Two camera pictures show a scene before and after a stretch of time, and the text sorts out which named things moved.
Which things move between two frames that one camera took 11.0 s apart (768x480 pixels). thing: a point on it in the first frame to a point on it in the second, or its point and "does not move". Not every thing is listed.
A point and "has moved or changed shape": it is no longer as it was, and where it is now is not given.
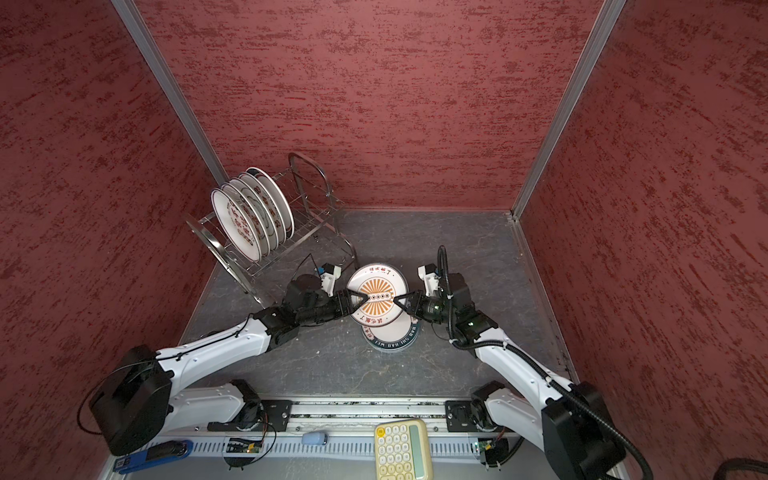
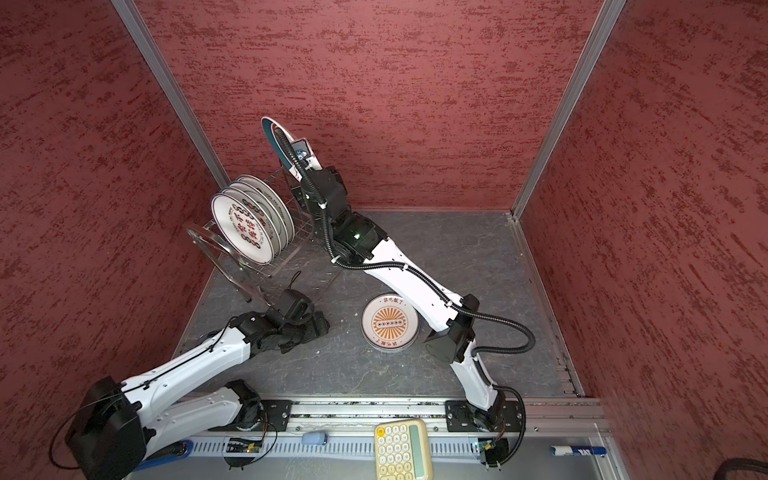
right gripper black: (411, 309) to (307, 193)
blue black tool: (153, 454) does not move
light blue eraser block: (313, 438) does not move
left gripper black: (348, 294) to (311, 331)
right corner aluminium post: (609, 17) does not move
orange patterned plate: (382, 283) has moved or changed shape
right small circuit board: (496, 450) does not move
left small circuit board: (240, 445) does not move
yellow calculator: (402, 450) does not move
